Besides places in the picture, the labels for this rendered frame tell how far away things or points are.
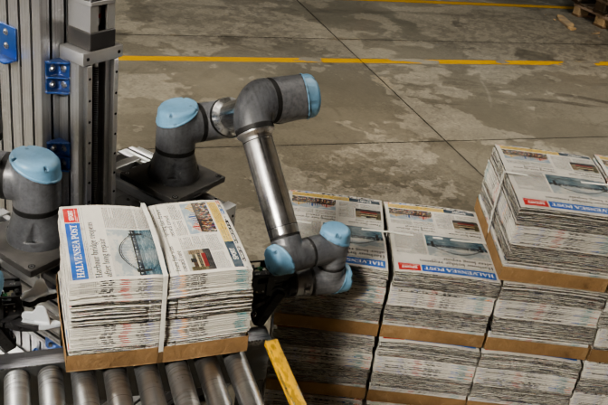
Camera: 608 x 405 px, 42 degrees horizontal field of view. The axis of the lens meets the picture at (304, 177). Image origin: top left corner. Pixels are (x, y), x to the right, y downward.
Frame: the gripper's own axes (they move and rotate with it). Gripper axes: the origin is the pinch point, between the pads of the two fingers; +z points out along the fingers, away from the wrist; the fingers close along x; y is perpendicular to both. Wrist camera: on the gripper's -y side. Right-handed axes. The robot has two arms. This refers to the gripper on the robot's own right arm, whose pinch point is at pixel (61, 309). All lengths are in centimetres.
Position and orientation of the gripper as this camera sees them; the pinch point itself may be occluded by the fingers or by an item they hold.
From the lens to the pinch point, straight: 190.1
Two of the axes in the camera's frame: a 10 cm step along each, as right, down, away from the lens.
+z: 9.4, -0.3, 3.3
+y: 1.3, -8.9, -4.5
